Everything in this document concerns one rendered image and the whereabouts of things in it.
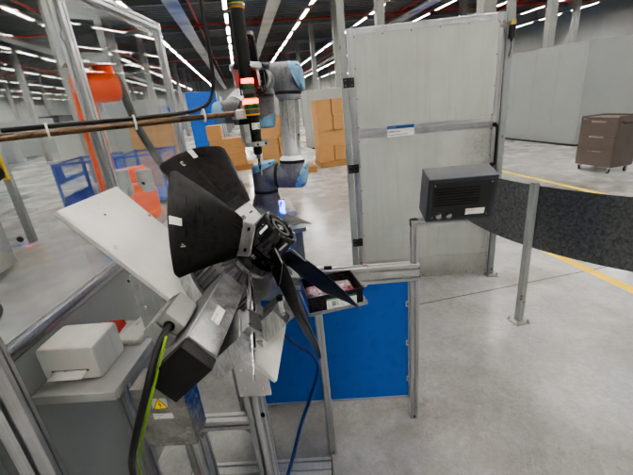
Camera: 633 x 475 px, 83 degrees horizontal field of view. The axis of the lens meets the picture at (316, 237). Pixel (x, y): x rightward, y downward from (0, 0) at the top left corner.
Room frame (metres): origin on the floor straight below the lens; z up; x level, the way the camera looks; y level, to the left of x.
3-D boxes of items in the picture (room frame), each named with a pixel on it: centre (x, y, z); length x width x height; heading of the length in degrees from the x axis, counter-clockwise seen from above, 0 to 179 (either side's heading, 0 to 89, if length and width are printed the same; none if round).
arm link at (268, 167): (1.70, 0.21, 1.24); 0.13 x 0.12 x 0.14; 79
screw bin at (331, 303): (1.24, -0.04, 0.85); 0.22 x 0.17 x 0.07; 101
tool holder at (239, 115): (1.05, 0.15, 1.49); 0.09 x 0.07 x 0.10; 122
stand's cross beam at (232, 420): (0.93, 0.37, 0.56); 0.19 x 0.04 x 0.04; 87
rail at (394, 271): (1.41, 0.02, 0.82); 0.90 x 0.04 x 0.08; 87
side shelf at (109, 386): (0.97, 0.70, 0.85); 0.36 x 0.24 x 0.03; 177
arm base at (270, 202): (1.71, 0.22, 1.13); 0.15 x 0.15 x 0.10
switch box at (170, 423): (0.85, 0.49, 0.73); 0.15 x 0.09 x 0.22; 87
